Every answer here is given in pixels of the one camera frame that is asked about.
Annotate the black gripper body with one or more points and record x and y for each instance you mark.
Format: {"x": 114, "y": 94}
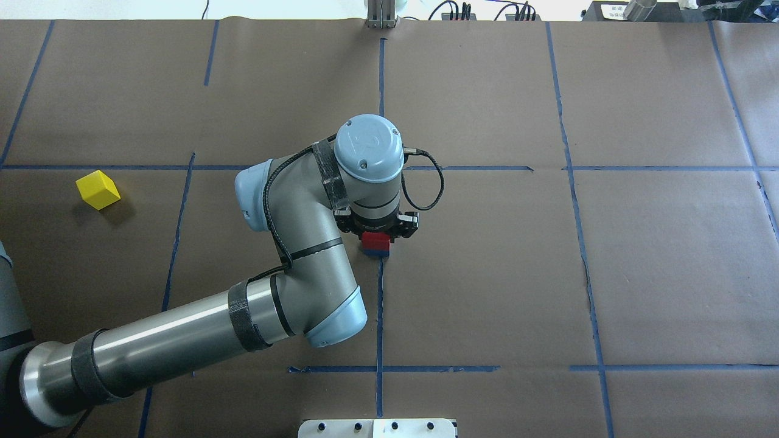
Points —
{"x": 406, "y": 226}

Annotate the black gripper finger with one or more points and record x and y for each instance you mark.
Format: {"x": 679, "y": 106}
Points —
{"x": 344, "y": 221}
{"x": 404, "y": 225}

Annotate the red wooden block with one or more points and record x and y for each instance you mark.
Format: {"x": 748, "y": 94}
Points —
{"x": 375, "y": 240}

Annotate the blue wooden block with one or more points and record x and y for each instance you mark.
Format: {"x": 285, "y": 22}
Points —
{"x": 376, "y": 253}

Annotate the yellow wooden block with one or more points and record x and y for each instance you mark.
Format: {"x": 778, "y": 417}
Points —
{"x": 98, "y": 190}

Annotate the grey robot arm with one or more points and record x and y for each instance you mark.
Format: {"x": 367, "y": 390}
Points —
{"x": 348, "y": 182}

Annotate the orange black connector box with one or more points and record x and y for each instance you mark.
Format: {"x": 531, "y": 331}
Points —
{"x": 522, "y": 12}
{"x": 456, "y": 11}

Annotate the silver metal cylinder weight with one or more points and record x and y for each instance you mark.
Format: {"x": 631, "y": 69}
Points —
{"x": 638, "y": 10}

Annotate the aluminium frame post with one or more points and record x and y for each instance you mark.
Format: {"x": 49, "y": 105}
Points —
{"x": 381, "y": 14}

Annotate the white camera post with base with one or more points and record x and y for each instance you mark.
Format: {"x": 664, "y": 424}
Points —
{"x": 402, "y": 427}

